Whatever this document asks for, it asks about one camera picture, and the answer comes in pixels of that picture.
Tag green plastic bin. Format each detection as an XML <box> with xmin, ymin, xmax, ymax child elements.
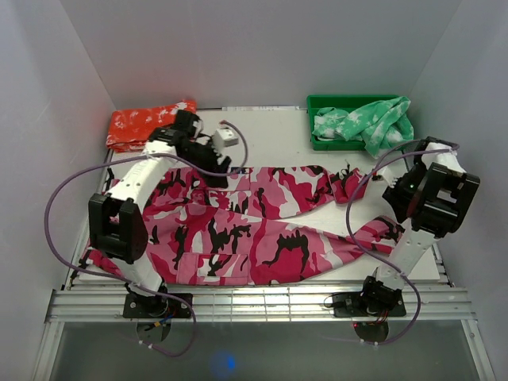
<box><xmin>306</xmin><ymin>94</ymin><xmax>398</xmax><ymax>152</ymax></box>

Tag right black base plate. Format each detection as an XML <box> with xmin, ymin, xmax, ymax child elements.
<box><xmin>328</xmin><ymin>291</ymin><xmax>406</xmax><ymax>318</ymax></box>

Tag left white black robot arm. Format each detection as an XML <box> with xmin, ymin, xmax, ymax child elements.
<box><xmin>88</xmin><ymin>110</ymin><xmax>239</xmax><ymax>318</ymax></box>

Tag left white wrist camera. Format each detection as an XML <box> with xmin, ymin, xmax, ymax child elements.
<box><xmin>212</xmin><ymin>126</ymin><xmax>239</xmax><ymax>152</ymax></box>

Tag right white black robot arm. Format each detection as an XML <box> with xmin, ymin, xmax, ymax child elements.
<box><xmin>358</xmin><ymin>137</ymin><xmax>480</xmax><ymax>315</ymax></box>

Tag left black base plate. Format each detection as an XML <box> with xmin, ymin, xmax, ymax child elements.
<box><xmin>122</xmin><ymin>294</ymin><xmax>191</xmax><ymax>319</ymax></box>

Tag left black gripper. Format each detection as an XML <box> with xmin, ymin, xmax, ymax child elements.
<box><xmin>179</xmin><ymin>136</ymin><xmax>230</xmax><ymax>189</ymax></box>

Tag aluminium frame rail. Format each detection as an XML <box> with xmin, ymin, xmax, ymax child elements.
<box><xmin>46</xmin><ymin>284</ymin><xmax>476</xmax><ymax>322</ymax></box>

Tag pink camouflage trousers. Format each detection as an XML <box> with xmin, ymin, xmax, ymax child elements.
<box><xmin>79</xmin><ymin>163</ymin><xmax>406</xmax><ymax>287</ymax></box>

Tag green tie-dye trousers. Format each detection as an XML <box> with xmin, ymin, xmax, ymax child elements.
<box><xmin>313</xmin><ymin>95</ymin><xmax>414</xmax><ymax>158</ymax></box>

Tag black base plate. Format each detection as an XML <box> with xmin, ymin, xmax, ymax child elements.
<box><xmin>122</xmin><ymin>294</ymin><xmax>191</xmax><ymax>319</ymax></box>
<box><xmin>328</xmin><ymin>291</ymin><xmax>406</xmax><ymax>318</ymax></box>

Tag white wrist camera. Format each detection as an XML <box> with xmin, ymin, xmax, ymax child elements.
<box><xmin>372</xmin><ymin>167</ymin><xmax>399</xmax><ymax>188</ymax></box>
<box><xmin>212</xmin><ymin>126</ymin><xmax>239</xmax><ymax>152</ymax></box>

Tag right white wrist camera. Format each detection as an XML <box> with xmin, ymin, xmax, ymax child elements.
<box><xmin>372</xmin><ymin>167</ymin><xmax>399</xmax><ymax>188</ymax></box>

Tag folded orange white trousers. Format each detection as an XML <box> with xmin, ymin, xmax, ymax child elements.
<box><xmin>106</xmin><ymin>100</ymin><xmax>198</xmax><ymax>152</ymax></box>

